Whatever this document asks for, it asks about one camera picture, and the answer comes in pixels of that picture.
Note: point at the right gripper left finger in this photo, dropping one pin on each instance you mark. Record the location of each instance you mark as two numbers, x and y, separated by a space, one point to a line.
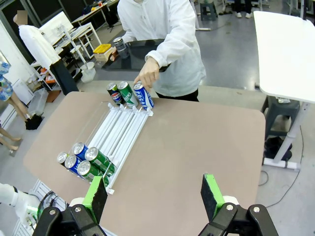
96 196

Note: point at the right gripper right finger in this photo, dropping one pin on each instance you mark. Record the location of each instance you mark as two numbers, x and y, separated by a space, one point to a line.
209 196

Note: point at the black serving tray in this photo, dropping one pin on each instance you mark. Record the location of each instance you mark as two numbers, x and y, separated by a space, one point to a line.
140 56

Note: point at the black Pepsi lime can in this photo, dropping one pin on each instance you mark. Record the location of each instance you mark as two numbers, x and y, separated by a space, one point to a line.
122 49

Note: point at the person left forearm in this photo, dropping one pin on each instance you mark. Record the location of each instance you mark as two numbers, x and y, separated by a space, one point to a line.
167 52

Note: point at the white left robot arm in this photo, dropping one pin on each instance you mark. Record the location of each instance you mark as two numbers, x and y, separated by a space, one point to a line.
9 196

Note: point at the person right forearm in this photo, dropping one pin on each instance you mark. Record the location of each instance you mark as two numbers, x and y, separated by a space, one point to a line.
128 38

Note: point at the person white hoodie torso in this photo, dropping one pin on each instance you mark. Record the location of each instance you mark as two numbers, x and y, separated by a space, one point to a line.
167 24

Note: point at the person left hand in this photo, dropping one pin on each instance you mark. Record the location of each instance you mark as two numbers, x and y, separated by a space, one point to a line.
147 75

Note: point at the person right hand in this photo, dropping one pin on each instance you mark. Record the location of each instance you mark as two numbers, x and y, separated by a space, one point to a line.
114 54

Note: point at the green Chilsung cider can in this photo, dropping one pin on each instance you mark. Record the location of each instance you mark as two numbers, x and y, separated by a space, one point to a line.
88 170
101 159

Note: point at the blue Pocari Sweat can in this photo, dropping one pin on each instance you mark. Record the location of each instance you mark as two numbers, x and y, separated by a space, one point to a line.
71 163
80 148

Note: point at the dark grey soda can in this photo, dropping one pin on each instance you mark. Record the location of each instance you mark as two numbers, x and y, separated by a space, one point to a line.
62 157

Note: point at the white slotted base panel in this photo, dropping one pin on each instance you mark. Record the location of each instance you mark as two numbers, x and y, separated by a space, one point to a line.
39 185

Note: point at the clear acrylic can rack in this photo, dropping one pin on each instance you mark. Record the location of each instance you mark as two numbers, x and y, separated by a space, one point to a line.
120 130

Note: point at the black bag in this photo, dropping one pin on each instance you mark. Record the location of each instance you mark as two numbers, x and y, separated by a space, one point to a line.
275 147

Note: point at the black cloth bundle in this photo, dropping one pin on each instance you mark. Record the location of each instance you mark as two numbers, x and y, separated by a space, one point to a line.
34 123

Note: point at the bare mannequin legs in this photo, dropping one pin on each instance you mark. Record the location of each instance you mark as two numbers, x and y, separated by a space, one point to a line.
9 140

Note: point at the upright black Pepsi can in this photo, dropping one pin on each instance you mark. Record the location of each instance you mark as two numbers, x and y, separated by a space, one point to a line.
114 94

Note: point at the upright green Chilsung can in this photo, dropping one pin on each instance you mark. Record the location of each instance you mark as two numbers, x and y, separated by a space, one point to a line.
126 94

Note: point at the clear plastic storage bin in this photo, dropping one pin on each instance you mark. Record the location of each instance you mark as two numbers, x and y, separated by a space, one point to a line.
38 102

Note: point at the grey plastic stool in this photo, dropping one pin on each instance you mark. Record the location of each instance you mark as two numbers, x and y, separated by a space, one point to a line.
280 110

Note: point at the white bucket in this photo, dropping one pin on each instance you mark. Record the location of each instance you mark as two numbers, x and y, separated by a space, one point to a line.
88 71

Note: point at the cardboard box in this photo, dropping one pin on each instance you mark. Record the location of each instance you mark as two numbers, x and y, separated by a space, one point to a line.
105 57

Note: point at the mannequin in floral dress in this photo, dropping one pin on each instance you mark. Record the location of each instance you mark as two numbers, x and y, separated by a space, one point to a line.
5 83

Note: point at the yellow plastic bin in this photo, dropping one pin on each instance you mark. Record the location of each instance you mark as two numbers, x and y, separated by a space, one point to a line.
102 48

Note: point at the white table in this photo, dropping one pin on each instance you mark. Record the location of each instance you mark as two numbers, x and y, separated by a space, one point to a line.
283 54

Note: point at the grey stool with square seat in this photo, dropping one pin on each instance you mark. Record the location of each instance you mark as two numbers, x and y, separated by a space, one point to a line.
208 11

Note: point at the white frame workbench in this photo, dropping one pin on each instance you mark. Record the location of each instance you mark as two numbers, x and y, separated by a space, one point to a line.
81 32

